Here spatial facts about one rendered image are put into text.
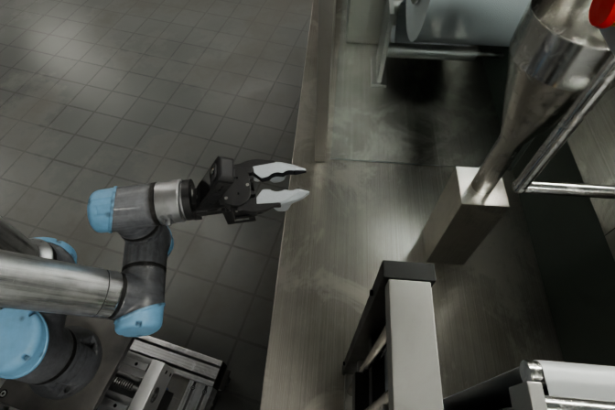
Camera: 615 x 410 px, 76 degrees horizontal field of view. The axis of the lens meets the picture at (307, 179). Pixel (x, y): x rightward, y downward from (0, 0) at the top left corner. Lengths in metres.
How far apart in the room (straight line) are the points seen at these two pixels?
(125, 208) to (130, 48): 2.63
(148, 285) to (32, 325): 0.26
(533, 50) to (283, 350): 0.71
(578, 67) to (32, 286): 0.74
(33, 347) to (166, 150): 1.70
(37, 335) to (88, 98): 2.22
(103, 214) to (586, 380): 0.65
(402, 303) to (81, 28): 3.44
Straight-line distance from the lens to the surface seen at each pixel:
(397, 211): 1.07
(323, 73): 0.90
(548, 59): 0.56
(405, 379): 0.37
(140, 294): 0.73
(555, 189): 0.54
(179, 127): 2.56
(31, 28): 3.84
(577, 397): 0.42
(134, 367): 1.12
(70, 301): 0.70
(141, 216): 0.70
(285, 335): 0.92
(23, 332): 0.93
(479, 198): 0.81
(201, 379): 1.63
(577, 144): 1.00
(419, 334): 0.38
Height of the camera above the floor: 1.80
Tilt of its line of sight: 55 degrees down
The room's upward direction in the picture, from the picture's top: straight up
